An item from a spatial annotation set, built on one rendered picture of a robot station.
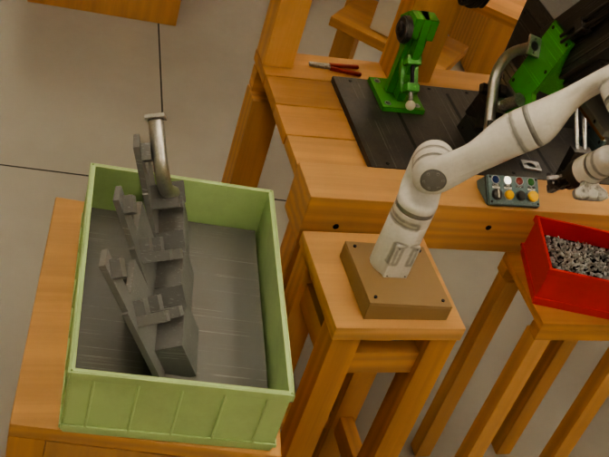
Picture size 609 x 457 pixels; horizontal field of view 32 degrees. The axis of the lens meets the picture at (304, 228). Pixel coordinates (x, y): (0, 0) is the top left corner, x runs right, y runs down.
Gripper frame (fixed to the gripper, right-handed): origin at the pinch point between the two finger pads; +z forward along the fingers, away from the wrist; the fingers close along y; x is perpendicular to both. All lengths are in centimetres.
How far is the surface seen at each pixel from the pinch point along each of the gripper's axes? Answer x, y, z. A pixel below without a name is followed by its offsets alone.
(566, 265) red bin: 19.7, -2.8, 1.4
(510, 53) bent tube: -40.9, 1.6, 11.8
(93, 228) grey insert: 14, 113, 9
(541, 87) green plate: -28.8, -2.4, 4.7
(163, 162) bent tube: 7, 104, -20
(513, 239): 9.2, 1.1, 19.1
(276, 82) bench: -38, 59, 42
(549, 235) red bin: 10.1, -3.8, 9.4
